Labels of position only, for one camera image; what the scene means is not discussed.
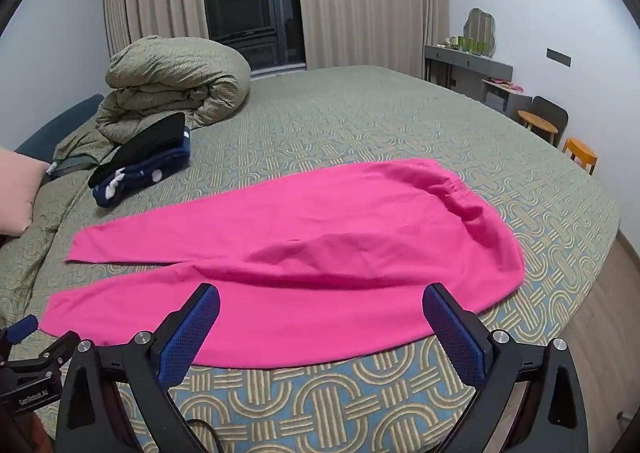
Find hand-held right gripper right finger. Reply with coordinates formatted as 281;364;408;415
422;282;591;453

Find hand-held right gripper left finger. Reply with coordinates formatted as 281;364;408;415
55;282;221;453

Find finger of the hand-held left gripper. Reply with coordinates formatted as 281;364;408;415
7;330;81;375
0;314;40;350

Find pink pants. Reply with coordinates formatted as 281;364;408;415
41;158;526;370

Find person's left forearm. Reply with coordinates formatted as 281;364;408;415
0;410;54;453

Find pink pillow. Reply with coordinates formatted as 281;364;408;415
0;147;51;237

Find navy dotted garment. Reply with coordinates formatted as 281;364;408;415
91;126;192;208

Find grey green cloth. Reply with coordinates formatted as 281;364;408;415
47;154;102;179

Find black garment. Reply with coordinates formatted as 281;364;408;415
88;112;187;186

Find blue padded headboard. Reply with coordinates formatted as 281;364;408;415
14;94;106;159

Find orange wooden stool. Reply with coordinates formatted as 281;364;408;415
562;137;598;177

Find patterned green bed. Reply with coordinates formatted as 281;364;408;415
0;64;621;453

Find dark chair with wooden seat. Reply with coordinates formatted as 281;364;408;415
517;96;569;147

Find folded green patterned duvet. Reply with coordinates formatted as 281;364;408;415
95;36;252;141

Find grey dressing table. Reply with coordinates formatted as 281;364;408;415
424;44;533;114

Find wavy edged mirror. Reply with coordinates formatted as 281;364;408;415
462;8;497;58

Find black cable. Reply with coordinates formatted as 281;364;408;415
186;419;227;453

